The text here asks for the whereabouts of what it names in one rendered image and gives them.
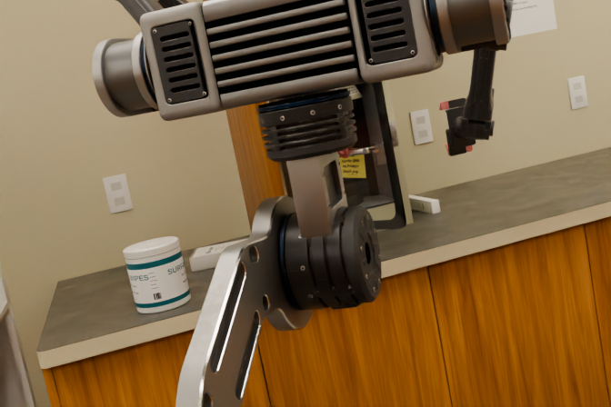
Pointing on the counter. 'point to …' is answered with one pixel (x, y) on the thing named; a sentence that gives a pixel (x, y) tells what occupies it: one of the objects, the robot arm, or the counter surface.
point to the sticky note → (353, 166)
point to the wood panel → (245, 138)
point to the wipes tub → (157, 274)
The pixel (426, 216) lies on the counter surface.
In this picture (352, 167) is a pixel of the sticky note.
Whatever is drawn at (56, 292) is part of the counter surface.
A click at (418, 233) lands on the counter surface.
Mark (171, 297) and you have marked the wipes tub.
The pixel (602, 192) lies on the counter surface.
